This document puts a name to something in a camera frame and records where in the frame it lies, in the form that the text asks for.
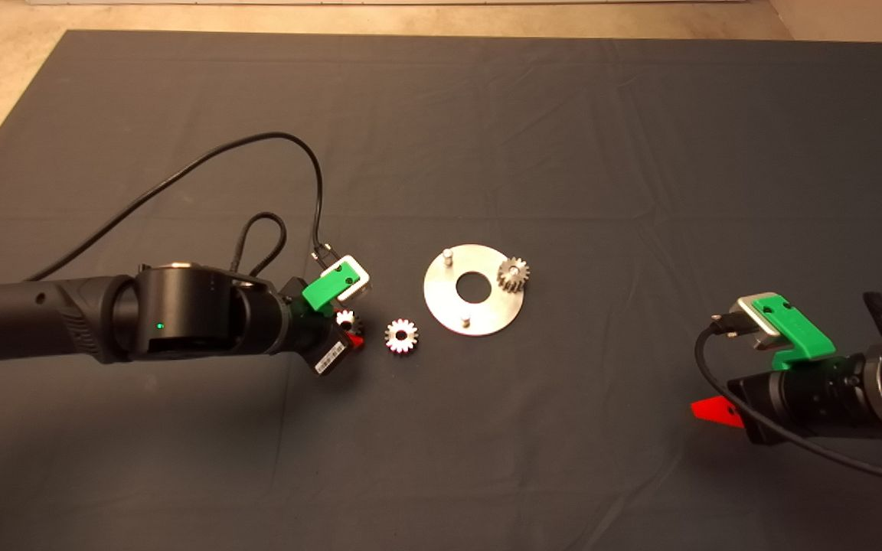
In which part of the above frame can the braided black arm cable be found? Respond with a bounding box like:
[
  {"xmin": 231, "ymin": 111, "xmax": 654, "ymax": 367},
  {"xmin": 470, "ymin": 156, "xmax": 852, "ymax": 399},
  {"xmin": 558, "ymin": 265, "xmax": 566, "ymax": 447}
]
[{"xmin": 230, "ymin": 212, "xmax": 287, "ymax": 276}]

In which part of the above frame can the round metal carrier plate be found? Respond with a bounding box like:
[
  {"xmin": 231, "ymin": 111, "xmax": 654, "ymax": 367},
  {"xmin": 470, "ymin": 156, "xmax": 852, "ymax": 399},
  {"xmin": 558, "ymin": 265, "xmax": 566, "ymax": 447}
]
[{"xmin": 423, "ymin": 244, "xmax": 526, "ymax": 337}]

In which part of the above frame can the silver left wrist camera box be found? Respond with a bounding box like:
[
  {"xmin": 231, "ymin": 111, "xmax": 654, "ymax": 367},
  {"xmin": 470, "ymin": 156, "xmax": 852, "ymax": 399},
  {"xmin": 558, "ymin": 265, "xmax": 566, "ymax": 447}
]
[{"xmin": 321, "ymin": 256, "xmax": 373, "ymax": 303}]

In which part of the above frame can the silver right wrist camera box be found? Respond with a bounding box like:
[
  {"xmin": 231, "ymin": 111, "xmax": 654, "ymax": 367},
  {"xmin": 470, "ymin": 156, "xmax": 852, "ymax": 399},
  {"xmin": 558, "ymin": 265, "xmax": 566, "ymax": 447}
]
[{"xmin": 728, "ymin": 293, "xmax": 786, "ymax": 349}]

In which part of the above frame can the dark grey table cloth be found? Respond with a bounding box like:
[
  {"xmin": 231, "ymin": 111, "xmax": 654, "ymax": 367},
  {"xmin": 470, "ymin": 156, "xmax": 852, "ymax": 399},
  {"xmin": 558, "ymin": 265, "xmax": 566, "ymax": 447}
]
[{"xmin": 0, "ymin": 29, "xmax": 882, "ymax": 551}]

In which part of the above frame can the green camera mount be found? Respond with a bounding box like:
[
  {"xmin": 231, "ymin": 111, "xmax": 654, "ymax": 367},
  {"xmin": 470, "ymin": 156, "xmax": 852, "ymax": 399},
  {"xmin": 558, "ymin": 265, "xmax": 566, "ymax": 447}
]
[
  {"xmin": 302, "ymin": 260, "xmax": 361, "ymax": 313},
  {"xmin": 753, "ymin": 292, "xmax": 838, "ymax": 372}
]

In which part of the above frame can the black left camera cable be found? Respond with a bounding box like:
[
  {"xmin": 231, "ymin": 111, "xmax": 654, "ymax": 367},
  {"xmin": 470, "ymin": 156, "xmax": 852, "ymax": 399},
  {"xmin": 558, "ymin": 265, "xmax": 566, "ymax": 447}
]
[{"xmin": 28, "ymin": 132, "xmax": 338, "ymax": 280}]

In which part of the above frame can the green right camera mount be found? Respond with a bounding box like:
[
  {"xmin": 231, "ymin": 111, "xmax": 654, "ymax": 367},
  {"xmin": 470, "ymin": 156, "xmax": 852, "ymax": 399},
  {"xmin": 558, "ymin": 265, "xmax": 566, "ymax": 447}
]
[{"xmin": 753, "ymin": 292, "xmax": 838, "ymax": 372}]

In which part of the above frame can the green left camera mount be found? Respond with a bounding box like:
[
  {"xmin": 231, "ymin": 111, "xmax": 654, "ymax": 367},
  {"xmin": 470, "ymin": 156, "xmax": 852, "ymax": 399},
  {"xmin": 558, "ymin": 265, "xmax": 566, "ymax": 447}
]
[{"xmin": 302, "ymin": 260, "xmax": 361, "ymax": 313}]

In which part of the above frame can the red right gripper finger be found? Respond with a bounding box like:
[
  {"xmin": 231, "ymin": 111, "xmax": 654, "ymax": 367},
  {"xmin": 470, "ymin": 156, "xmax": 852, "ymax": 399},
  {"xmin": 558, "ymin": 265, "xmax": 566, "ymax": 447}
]
[{"xmin": 691, "ymin": 396, "xmax": 746, "ymax": 429}]

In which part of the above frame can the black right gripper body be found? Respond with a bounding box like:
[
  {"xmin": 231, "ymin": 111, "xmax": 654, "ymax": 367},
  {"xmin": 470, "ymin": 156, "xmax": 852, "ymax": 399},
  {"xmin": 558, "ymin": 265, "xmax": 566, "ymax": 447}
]
[{"xmin": 728, "ymin": 356, "xmax": 871, "ymax": 446}]

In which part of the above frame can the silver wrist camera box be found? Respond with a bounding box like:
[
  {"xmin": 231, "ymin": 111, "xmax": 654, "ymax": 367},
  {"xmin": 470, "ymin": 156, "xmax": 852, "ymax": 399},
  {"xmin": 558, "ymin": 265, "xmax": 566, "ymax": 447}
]
[
  {"xmin": 321, "ymin": 256, "xmax": 373, "ymax": 303},
  {"xmin": 728, "ymin": 293, "xmax": 786, "ymax": 349}
]

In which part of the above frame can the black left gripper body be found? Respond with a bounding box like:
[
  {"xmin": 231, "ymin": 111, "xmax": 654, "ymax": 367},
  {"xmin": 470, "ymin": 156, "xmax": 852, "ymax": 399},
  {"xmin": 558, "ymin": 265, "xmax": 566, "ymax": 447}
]
[{"xmin": 280, "ymin": 295, "xmax": 354, "ymax": 377}]

